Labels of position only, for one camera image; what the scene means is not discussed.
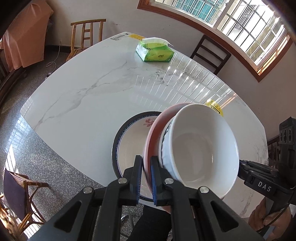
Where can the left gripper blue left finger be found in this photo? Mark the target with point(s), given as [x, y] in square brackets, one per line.
[95, 214]

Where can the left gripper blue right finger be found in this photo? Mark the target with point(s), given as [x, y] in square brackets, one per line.
[197, 214]

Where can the white ribbed cartoon bowl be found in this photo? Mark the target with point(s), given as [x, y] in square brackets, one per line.
[198, 148]

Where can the large pink bowl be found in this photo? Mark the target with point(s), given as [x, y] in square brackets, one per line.
[151, 147]

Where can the person's right hand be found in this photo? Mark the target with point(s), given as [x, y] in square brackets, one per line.
[258, 219]

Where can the rattan chair purple cushion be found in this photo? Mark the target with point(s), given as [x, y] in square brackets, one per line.
[19, 192]

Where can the white floral plate blue rim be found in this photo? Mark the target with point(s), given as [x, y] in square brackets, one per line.
[128, 143]

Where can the yellow warning sticker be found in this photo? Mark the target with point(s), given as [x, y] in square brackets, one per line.
[215, 106]

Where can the dark wooden chair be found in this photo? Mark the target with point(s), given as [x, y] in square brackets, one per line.
[211, 53]

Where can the wood framed barred window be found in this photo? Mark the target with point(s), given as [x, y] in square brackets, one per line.
[249, 30]

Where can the green tissue pack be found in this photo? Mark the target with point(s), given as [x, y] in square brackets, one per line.
[154, 50]

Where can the light wooden chair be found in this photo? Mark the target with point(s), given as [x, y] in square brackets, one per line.
[87, 35]

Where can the orange cloth covered furniture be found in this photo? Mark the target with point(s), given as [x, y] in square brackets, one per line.
[24, 40]

